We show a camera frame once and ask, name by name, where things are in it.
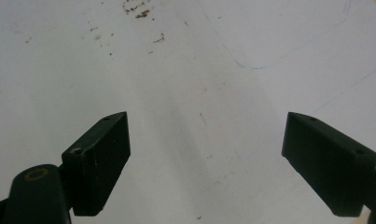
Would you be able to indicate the white table mat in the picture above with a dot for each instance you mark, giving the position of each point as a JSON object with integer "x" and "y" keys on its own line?
{"x": 188, "y": 77}

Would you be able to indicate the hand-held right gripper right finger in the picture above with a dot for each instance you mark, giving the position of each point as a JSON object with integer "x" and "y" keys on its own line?
{"x": 328, "y": 161}

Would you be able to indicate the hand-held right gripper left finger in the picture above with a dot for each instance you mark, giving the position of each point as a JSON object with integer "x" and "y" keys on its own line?
{"x": 98, "y": 161}

